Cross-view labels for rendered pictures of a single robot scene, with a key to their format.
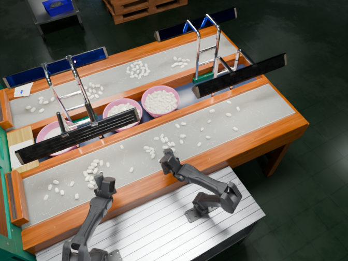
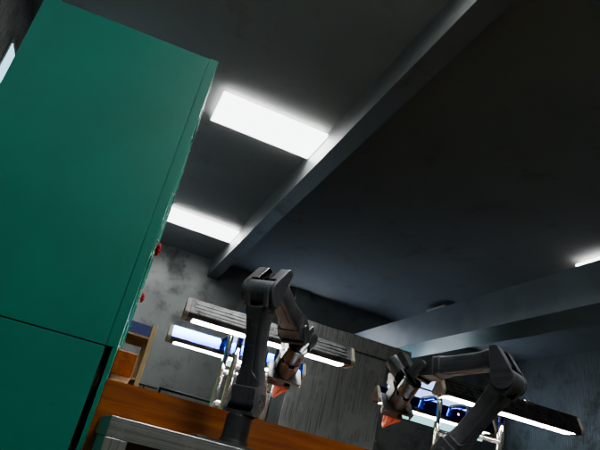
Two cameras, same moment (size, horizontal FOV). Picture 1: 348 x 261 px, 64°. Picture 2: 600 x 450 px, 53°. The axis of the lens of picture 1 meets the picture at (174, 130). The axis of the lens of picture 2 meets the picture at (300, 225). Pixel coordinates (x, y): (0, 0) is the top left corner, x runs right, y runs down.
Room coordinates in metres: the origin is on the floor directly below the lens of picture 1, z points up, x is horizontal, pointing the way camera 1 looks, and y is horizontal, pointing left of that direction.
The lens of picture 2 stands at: (-1.22, 0.07, 0.64)
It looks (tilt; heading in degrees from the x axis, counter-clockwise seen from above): 23 degrees up; 11
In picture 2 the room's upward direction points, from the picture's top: 14 degrees clockwise
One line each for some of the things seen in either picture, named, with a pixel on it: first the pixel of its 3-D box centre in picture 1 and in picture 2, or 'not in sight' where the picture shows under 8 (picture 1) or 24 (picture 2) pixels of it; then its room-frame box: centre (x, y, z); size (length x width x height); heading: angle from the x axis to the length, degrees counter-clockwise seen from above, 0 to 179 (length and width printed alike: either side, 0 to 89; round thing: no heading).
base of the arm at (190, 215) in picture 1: (202, 207); not in sight; (0.53, -0.14, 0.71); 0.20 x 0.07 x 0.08; 117
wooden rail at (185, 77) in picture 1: (138, 95); not in sight; (1.39, 0.26, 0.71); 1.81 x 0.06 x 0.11; 114
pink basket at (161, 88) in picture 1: (160, 103); not in sight; (1.29, 0.09, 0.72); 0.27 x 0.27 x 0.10
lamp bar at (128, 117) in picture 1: (80, 132); (270, 333); (0.81, 0.48, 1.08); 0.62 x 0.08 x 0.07; 114
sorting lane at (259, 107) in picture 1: (165, 145); not in sight; (0.93, 0.06, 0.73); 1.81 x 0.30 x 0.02; 114
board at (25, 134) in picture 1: (22, 149); not in sight; (0.91, 0.95, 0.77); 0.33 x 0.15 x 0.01; 24
